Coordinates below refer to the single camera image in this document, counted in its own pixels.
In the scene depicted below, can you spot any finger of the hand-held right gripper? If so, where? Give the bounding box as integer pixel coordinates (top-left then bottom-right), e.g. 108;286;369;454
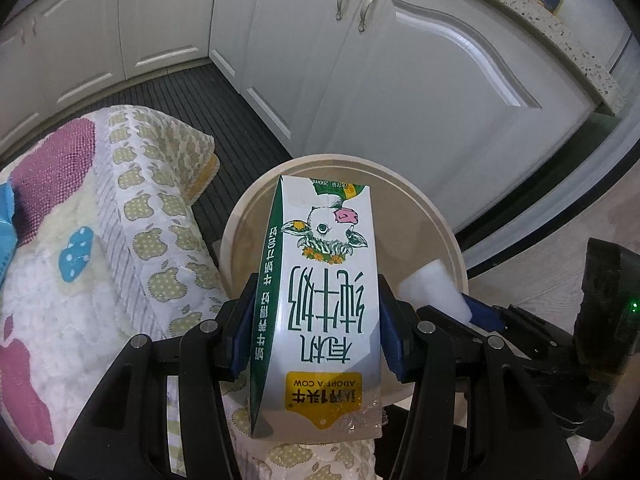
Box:
464;294;581;362

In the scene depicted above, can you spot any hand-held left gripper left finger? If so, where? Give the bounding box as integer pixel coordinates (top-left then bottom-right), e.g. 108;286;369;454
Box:
55;272;259;480

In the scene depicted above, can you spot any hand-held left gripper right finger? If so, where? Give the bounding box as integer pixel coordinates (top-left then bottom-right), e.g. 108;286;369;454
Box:
377;274;587;480

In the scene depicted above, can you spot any white foam block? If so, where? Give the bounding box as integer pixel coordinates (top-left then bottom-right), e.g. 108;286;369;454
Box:
398;258;474;324

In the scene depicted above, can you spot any white green milk carton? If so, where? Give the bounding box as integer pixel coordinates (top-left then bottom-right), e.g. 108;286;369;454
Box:
248;175;387;445

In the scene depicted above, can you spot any beige round bin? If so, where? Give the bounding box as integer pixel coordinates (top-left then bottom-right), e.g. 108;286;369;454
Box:
220;156;469;403

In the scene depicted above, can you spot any printed blanket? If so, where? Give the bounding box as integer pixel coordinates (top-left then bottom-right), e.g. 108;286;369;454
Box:
0;105;377;480

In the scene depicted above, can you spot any black ribbed floor mat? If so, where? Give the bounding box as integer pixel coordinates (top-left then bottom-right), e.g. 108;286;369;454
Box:
0;62;307;221

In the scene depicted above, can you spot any blue plastic packet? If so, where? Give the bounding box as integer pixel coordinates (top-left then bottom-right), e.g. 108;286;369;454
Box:
0;182;19;292

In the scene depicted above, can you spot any speckled kitchen countertop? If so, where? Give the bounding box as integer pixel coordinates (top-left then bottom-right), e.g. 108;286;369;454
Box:
425;0;632;107

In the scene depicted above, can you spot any white kitchen cabinet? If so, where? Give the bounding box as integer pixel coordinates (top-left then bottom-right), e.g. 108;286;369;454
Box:
0;0;608;233

